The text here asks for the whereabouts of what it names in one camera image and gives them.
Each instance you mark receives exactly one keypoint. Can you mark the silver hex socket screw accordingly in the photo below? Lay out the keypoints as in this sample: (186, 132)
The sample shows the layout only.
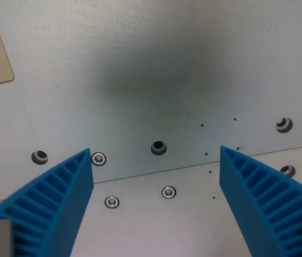
(169, 192)
(112, 202)
(98, 158)

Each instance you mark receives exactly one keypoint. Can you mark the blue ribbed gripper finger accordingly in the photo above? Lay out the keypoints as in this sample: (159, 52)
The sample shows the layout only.
(60, 195)
(247, 192)

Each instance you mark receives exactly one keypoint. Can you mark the recessed bolt in round hole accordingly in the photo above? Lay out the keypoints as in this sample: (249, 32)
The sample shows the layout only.
(284, 124)

